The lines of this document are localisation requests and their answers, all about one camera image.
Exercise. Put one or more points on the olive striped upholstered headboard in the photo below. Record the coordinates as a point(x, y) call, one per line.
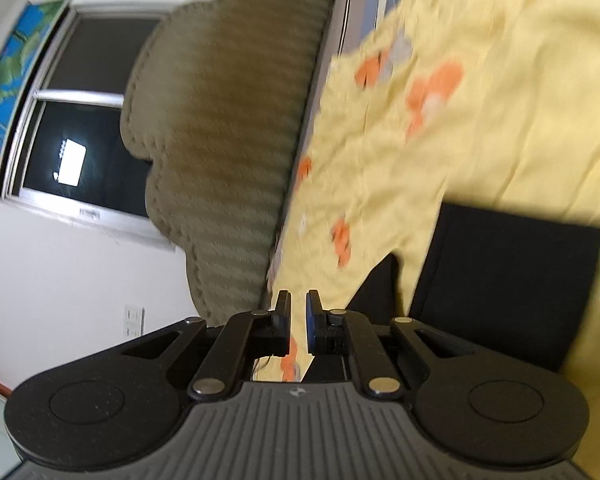
point(220, 135)

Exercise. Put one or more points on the white framed window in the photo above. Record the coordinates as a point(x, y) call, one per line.
point(80, 125)

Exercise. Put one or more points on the yellow printed blanket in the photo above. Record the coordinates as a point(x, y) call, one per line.
point(480, 150)

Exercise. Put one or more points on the blue floral curtain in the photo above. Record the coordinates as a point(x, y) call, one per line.
point(10, 85)

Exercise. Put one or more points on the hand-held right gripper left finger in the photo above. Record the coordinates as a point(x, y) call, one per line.
point(281, 316)

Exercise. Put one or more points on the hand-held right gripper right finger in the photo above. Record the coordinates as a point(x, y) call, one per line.
point(311, 312)

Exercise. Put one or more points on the black pants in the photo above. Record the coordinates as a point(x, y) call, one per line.
point(505, 280)

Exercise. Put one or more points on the white wall socket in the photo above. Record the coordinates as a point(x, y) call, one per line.
point(134, 321)

